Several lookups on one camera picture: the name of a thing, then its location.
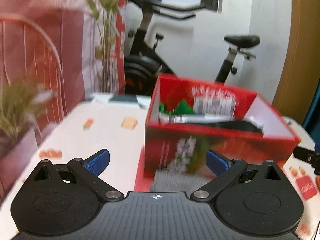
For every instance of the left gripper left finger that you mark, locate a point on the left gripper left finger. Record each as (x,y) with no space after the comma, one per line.
(86,172)

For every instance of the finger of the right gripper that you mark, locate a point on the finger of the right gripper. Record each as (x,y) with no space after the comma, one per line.
(309,156)

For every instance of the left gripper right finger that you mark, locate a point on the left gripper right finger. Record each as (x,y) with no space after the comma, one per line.
(227,173)

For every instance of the blue white plastic package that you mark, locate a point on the blue white plastic package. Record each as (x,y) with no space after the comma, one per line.
(193,119)

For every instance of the teal curtain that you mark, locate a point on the teal curtain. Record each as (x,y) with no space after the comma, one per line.
(311,121)

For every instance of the black fabric pouch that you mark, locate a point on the black fabric pouch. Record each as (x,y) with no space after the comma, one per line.
(236,125)

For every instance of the grey knit cloth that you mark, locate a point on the grey knit cloth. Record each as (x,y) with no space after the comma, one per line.
(165,181)

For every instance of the red strawberry cardboard box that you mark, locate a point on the red strawberry cardboard box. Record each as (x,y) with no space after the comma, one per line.
(182,147)

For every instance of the green plush toy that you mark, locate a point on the green plush toy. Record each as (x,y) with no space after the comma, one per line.
(182,108)

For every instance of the potted green plant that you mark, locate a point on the potted green plant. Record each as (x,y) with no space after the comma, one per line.
(22,102)

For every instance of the pink printed curtain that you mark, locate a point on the pink printed curtain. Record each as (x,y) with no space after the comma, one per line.
(74,47)

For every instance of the wooden door frame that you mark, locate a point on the wooden door frame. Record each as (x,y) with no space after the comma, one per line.
(300,76)

